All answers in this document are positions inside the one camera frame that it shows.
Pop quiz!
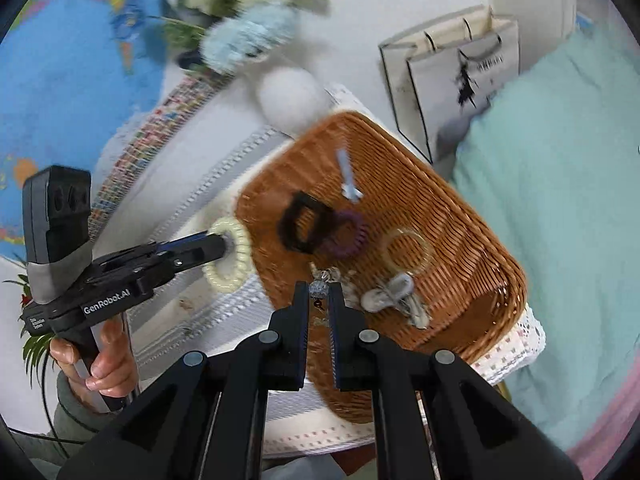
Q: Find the silver hair clip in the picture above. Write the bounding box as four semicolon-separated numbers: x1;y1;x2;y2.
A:
385;274;416;306

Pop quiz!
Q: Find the teal blanket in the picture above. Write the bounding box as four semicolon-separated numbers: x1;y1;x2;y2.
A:
450;15;640;453

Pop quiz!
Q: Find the translucent yellow spiral hair tie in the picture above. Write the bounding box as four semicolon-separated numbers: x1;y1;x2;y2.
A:
380;228;432;277

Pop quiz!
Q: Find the white hair clip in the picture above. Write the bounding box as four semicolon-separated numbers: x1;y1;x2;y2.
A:
360;287;396;312

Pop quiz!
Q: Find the world map wall poster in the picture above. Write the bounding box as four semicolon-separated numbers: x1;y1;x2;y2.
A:
0;0;236;271

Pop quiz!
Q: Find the pink cloth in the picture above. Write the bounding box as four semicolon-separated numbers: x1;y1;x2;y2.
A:
565;360;640;480

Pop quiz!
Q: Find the black hair claw clip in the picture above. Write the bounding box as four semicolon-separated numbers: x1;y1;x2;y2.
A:
277;191;336;255

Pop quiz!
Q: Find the striped woven mat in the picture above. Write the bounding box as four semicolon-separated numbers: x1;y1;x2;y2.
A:
122;82;546;458

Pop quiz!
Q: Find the white paper shopping bag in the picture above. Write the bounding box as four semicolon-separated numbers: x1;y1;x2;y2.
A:
378;5;493;146

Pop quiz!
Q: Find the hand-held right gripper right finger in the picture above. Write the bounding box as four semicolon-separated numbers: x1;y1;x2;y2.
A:
327;282;583;480

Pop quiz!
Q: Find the green potted plant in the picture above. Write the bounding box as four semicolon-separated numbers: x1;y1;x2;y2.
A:
2;260;56;391

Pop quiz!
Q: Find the artificial flower bouquet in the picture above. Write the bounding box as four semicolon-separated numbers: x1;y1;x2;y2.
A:
150;0;346;78

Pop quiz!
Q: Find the person's left hand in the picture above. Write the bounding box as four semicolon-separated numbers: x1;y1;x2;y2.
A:
49;317;138;406

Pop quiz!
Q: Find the brown wicker basket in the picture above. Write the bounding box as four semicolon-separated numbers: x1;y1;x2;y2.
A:
235;110;530;423

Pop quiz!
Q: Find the person's left forearm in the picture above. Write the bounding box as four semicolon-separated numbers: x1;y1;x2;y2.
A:
50;375;132;443

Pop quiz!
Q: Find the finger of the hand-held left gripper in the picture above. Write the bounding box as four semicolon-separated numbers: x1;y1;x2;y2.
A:
160;237;228;277
145;230;213;257

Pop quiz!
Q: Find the white paper bag black print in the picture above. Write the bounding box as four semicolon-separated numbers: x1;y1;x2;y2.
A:
407;20;521;163

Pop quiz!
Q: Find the light blue hair clip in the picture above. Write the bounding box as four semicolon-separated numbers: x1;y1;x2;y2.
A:
335;147;363;204

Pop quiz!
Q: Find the cream spiral hair tie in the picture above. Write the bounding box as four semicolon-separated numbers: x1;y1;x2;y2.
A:
201;216;253;295

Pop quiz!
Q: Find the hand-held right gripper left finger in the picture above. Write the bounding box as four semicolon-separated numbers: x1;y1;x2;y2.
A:
57;281;311;480

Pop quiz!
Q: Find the purple spiral hair tie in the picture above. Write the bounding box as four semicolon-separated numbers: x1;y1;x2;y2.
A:
320;210;367;260

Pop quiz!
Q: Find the clear bead bracelet with charm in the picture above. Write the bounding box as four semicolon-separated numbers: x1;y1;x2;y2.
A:
307;262;357;331

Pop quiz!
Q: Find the white ribbed vase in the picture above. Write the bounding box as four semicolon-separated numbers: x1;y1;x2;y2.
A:
257;67;333;138

